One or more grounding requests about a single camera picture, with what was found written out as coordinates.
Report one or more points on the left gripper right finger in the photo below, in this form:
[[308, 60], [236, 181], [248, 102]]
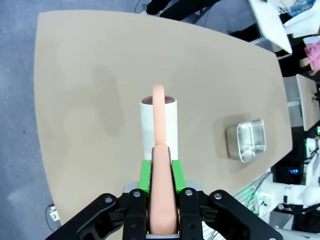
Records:
[[192, 215]]

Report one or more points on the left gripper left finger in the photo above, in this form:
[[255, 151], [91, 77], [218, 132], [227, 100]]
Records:
[[135, 215]]

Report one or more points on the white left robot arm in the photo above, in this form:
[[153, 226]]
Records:
[[295, 196]]

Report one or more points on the white floor power socket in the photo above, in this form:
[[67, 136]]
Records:
[[53, 215]]

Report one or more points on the rectangular stainless steel container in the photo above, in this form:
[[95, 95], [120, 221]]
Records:
[[246, 150]]

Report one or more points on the black computer blue lights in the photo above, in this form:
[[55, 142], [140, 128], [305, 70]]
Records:
[[292, 175]]

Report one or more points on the light wood side table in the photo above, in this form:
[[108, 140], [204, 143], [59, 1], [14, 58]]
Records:
[[306, 100]]

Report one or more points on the person in pink hoodie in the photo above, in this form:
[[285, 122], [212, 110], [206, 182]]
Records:
[[313, 55]]

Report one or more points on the white office desk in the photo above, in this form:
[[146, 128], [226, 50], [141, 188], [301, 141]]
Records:
[[270, 25]]

